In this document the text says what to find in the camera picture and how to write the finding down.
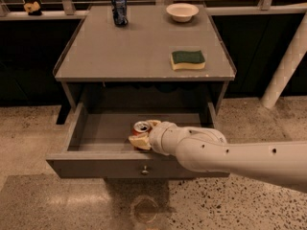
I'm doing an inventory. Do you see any grey cabinet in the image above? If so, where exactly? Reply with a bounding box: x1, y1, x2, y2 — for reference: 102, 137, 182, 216
55, 5, 236, 123

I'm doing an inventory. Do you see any small yellow black object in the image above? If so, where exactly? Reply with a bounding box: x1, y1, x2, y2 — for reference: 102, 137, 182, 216
24, 1, 42, 15

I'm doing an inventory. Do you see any brass drawer knob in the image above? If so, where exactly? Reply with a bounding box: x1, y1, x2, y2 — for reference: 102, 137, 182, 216
141, 166, 150, 175

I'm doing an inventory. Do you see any white ceramic bowl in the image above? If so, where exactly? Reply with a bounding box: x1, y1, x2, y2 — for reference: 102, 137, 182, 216
166, 3, 199, 23

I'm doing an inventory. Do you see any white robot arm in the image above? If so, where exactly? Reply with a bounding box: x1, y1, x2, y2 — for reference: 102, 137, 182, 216
129, 120, 307, 193

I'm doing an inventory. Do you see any open grey top drawer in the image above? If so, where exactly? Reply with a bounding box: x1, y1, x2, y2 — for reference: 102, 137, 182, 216
46, 103, 229, 179

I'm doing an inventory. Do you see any red coke can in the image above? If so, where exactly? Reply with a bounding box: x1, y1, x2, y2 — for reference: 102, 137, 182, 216
132, 121, 152, 135

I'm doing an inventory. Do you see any blue soda can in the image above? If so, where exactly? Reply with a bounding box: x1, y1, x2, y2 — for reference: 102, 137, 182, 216
111, 0, 128, 26

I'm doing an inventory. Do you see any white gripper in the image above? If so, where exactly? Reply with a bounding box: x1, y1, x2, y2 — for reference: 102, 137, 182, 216
129, 120, 177, 155

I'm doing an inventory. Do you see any green yellow sponge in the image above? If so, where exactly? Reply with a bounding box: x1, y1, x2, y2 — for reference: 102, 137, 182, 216
171, 51, 205, 71

